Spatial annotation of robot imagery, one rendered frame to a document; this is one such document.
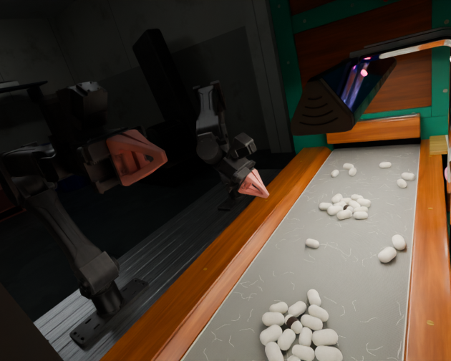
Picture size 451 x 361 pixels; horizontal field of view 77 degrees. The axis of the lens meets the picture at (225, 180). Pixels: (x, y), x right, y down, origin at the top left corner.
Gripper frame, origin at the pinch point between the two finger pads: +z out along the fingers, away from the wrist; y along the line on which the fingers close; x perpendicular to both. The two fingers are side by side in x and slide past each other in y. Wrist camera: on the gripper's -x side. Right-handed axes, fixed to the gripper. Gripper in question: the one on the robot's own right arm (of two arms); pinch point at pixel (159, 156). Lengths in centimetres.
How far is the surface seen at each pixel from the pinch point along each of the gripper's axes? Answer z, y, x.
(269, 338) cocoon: 7.3, 2.9, 31.2
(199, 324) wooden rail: -6.1, 0.9, 32.4
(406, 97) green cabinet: 18, 94, 16
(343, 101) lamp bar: 17.6, 16.3, -0.6
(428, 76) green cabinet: 23, 94, 10
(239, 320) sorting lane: -0.2, 5.0, 33.1
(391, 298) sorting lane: 21.6, 18.6, 32.8
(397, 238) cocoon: 21.1, 32.6, 30.7
